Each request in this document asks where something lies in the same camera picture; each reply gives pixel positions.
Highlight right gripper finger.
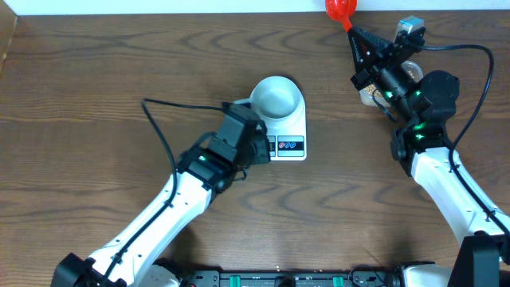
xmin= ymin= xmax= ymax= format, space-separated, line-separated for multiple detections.
xmin=347 ymin=31 xmax=371 ymax=73
xmin=352 ymin=26 xmax=394 ymax=50

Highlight red measuring scoop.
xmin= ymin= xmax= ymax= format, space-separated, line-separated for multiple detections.
xmin=324 ymin=0 xmax=357 ymax=32

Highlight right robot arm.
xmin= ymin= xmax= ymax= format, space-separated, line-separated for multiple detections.
xmin=347 ymin=26 xmax=509 ymax=286

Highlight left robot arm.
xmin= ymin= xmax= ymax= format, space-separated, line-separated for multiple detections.
xmin=51 ymin=103 xmax=269 ymax=286

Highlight white digital kitchen scale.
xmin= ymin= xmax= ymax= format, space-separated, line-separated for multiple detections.
xmin=236 ymin=97 xmax=307 ymax=161

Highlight pale blue-grey bowl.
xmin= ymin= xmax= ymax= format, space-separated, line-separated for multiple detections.
xmin=249 ymin=76 xmax=304 ymax=120

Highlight soybeans in container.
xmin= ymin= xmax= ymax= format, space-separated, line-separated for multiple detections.
xmin=364 ymin=67 xmax=419 ymax=96

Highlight clear plastic container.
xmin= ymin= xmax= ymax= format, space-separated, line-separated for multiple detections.
xmin=359 ymin=61 xmax=423 ymax=108

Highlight right black cable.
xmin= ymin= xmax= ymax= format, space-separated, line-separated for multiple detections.
xmin=418 ymin=43 xmax=510 ymax=236

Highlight black cable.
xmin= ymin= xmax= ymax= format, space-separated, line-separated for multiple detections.
xmin=99 ymin=98 xmax=228 ymax=286
xmin=418 ymin=43 xmax=510 ymax=236

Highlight left black cable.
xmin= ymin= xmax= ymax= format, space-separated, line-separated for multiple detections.
xmin=99 ymin=98 xmax=228 ymax=286

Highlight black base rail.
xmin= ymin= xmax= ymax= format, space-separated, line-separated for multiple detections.
xmin=178 ymin=265 xmax=405 ymax=287

